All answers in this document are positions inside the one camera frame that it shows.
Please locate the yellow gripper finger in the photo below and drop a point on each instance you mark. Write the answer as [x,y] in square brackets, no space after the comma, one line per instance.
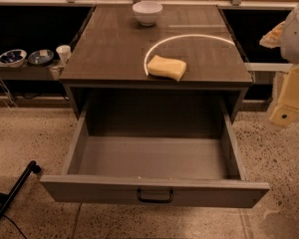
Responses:
[286,109]
[273,38]

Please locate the yellow sponge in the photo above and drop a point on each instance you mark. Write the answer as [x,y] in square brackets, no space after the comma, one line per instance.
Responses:
[167,68]

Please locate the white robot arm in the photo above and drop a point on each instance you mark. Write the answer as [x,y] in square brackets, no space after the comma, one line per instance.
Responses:
[286,36]

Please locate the open grey top drawer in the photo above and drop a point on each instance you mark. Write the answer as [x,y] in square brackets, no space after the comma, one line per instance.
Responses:
[181,143]

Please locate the white ceramic bowl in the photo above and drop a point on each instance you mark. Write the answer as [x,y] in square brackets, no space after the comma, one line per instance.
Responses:
[147,12]

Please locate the brown wooden cabinet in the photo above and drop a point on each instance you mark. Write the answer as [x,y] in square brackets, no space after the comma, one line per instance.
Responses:
[115,48]

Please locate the white paper cup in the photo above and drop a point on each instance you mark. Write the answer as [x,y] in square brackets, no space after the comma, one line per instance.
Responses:
[64,52]

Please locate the low side shelf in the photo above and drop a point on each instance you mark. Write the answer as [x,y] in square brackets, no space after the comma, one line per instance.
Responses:
[28,72]

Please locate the dark shallow bowl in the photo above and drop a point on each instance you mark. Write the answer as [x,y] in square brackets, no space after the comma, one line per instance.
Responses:
[41,58]

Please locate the blue patterned bowl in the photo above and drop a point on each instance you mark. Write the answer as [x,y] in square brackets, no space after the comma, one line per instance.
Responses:
[13,58]

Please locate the black chair leg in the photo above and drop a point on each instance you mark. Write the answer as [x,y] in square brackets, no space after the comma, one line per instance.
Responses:
[7,198]

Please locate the black drawer handle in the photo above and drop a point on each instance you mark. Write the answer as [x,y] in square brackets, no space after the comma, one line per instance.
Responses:
[155,197]

